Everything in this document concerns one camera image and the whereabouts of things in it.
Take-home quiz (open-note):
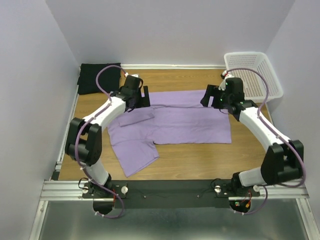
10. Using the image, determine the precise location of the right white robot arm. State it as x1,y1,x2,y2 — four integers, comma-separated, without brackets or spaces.
200,77,306,196

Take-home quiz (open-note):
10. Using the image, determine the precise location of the white plastic basket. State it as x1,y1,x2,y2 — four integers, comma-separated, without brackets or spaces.
224,51,284,103

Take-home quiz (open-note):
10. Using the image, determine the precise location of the aluminium frame rail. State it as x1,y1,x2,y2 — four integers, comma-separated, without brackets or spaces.
28,159,312,240

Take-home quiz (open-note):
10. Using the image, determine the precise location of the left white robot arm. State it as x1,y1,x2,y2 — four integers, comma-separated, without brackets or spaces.
64,74,150,198

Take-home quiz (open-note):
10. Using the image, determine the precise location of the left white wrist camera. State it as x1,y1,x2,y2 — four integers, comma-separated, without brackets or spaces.
124,72,139,78

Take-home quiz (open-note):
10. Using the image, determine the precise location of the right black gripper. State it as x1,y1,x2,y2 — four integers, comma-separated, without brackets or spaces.
199,84,231,110

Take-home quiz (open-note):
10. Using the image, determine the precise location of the folded black t shirt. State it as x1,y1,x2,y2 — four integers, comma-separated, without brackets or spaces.
76,62,123,96

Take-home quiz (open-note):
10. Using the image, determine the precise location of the purple t shirt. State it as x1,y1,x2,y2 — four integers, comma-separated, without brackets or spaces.
107,90,232,177

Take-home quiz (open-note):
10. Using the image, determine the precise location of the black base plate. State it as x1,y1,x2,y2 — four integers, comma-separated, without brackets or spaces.
79,178,260,215

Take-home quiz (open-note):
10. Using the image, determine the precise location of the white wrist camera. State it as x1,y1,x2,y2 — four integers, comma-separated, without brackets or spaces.
218,70,228,91
124,72,139,78

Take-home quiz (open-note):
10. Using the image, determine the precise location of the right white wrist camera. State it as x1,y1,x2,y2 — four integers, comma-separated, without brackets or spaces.
218,70,228,91

